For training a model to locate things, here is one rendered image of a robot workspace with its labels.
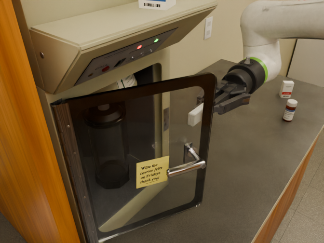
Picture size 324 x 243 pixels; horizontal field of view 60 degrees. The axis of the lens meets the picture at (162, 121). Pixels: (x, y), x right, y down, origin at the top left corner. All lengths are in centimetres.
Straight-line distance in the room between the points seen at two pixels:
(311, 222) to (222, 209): 140
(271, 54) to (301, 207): 158
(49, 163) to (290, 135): 99
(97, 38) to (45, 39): 8
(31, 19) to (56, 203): 27
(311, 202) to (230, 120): 126
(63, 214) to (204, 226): 45
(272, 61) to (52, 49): 63
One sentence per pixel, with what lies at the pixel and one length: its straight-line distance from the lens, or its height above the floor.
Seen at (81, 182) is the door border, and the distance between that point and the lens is 60.
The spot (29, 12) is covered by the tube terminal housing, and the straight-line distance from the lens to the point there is 45.
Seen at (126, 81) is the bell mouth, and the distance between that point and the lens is 63.
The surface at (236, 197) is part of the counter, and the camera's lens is 92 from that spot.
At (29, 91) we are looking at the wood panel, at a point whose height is 147.
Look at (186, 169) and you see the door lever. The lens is 60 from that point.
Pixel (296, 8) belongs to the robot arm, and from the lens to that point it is 78.
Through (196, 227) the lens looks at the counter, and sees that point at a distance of 83.
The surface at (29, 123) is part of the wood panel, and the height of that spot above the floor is 143.
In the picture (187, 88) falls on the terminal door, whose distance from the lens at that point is 55.
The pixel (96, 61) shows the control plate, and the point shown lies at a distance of 42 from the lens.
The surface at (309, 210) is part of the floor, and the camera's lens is 230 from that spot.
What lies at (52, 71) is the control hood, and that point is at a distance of 43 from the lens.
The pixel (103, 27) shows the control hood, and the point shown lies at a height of 151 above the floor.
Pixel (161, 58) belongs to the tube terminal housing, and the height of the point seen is 137.
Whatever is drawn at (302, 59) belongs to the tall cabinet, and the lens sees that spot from 357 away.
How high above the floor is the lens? 162
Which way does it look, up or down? 35 degrees down
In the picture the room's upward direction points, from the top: straight up
